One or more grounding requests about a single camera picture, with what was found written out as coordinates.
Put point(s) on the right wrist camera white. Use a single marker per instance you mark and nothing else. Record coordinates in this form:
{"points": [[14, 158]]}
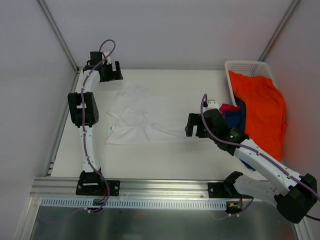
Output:
{"points": [[210, 104]]}

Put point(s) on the blue t shirt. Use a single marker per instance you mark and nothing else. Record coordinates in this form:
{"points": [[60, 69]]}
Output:
{"points": [[236, 119]]}

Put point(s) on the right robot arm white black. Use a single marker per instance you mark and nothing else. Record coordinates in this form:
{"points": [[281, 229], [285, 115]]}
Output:
{"points": [[291, 193]]}

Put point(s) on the right aluminium frame post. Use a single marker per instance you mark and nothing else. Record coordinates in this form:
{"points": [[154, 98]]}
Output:
{"points": [[279, 29]]}

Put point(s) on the aluminium mounting rail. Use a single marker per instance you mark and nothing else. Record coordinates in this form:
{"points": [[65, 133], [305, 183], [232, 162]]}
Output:
{"points": [[149, 189]]}

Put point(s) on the slotted cable duct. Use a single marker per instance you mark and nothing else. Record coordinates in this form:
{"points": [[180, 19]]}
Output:
{"points": [[155, 204]]}

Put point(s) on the magenta t shirt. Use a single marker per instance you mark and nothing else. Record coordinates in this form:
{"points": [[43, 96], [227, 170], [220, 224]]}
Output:
{"points": [[229, 108]]}

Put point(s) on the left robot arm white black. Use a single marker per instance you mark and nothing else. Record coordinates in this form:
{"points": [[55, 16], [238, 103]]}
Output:
{"points": [[84, 115]]}

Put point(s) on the white plastic laundry basket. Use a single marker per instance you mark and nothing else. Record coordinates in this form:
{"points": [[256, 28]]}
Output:
{"points": [[249, 68]]}

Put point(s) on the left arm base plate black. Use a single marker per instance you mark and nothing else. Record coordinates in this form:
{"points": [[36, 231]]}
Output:
{"points": [[97, 187]]}

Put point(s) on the aluminium frame post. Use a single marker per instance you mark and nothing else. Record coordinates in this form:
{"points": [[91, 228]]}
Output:
{"points": [[279, 29], [44, 8]]}

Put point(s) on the white t shirt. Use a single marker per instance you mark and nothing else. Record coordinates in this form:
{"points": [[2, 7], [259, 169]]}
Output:
{"points": [[136, 118]]}

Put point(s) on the orange t shirt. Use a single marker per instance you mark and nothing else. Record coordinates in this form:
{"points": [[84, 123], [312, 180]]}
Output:
{"points": [[265, 120]]}

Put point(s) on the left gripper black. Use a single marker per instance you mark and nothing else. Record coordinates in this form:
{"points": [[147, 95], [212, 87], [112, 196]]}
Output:
{"points": [[113, 72]]}

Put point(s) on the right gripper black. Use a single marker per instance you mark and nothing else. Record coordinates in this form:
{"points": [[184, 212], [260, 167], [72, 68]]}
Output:
{"points": [[197, 125]]}

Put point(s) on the left aluminium frame post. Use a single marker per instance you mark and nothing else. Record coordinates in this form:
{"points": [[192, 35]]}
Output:
{"points": [[44, 8]]}

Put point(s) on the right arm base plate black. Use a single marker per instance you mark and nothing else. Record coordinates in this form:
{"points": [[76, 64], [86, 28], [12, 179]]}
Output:
{"points": [[216, 190]]}

